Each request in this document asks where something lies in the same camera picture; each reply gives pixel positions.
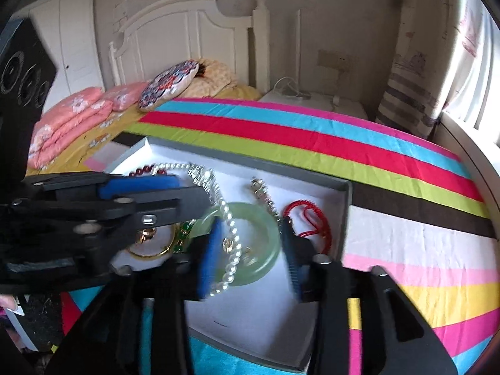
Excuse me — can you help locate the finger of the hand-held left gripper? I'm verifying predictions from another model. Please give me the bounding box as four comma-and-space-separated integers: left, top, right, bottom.
21, 171, 180, 204
78, 187, 212, 258

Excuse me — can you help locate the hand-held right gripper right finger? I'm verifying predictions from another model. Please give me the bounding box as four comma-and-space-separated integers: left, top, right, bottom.
280, 221, 458, 375

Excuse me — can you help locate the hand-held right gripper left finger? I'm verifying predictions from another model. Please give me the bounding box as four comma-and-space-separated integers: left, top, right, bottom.
47, 217, 224, 375

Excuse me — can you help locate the green and red charm bracelet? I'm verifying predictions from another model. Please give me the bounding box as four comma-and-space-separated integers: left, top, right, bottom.
176, 221, 196, 254

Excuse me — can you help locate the white pearl necklace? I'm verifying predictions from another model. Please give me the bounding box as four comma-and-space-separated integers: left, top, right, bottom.
154, 162, 243, 298

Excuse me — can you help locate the gold ring pendant necklace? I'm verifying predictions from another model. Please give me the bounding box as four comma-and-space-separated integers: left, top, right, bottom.
127, 224, 178, 260

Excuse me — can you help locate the white jewelry box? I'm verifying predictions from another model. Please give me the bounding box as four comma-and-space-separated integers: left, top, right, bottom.
84, 137, 354, 373

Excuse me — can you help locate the person's left hand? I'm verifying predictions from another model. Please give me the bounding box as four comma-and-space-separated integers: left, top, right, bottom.
0, 295, 25, 316

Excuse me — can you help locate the green jade bangle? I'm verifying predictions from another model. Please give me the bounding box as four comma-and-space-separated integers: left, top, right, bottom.
199, 202, 282, 287

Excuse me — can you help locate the folded pink floral quilt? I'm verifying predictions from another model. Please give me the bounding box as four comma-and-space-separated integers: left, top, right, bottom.
27, 87, 114, 170

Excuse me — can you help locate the pink floral pillow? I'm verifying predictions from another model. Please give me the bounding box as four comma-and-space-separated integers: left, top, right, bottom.
102, 81, 151, 112

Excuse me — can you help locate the white wardrobe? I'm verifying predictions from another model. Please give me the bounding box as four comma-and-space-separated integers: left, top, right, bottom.
29, 0, 105, 114

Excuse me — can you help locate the striped colourful blanket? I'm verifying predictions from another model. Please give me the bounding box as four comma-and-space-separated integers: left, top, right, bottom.
58, 97, 497, 375

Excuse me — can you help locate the round patterned cushion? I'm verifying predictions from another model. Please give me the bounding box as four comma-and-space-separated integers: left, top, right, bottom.
137, 60, 202, 110

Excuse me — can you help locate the yellow bed sheet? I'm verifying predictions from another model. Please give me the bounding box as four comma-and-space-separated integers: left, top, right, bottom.
25, 84, 263, 176

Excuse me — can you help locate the beige crumpled blanket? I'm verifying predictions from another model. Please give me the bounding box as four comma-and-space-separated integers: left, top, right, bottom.
187, 58, 239, 98

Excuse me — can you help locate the white bed headboard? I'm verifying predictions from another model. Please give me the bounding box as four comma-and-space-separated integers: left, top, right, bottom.
108, 0, 271, 94

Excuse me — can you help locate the white nightstand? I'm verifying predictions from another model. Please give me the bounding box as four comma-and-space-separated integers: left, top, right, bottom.
260, 91, 370, 122

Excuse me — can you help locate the patterned grey curtain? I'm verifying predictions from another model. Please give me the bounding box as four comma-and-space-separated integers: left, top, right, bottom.
375, 0, 458, 139

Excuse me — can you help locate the white sheer curtain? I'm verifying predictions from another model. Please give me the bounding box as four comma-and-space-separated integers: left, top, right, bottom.
441, 0, 500, 145

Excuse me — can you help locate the dark red bead bracelet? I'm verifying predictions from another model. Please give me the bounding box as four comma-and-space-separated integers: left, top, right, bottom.
127, 166, 168, 178

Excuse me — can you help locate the red cord necklace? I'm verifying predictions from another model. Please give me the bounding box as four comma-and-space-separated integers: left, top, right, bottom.
282, 200, 333, 251

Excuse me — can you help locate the silver charm chain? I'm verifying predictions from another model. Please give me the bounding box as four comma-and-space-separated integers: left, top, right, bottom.
250, 178, 281, 223

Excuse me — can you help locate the white charger cable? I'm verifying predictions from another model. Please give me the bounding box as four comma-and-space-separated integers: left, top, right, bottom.
272, 76, 313, 98

